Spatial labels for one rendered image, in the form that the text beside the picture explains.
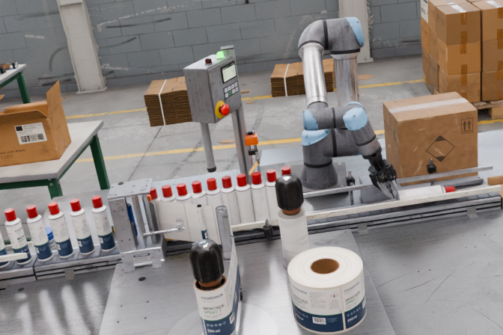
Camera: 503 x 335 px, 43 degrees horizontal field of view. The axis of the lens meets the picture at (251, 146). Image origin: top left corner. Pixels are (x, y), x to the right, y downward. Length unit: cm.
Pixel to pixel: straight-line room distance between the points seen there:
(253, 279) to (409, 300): 47
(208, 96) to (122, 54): 587
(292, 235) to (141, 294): 50
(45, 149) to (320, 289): 226
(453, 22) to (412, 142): 293
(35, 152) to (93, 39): 442
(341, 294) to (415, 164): 95
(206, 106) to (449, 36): 348
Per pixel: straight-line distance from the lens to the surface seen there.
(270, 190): 222
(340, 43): 248
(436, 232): 229
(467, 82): 550
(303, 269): 177
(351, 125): 215
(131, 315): 199
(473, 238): 226
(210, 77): 209
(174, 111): 627
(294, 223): 195
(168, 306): 198
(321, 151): 253
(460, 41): 540
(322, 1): 750
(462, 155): 258
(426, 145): 252
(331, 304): 172
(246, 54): 766
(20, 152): 369
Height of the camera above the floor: 198
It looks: 21 degrees down
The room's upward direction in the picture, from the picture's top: 8 degrees counter-clockwise
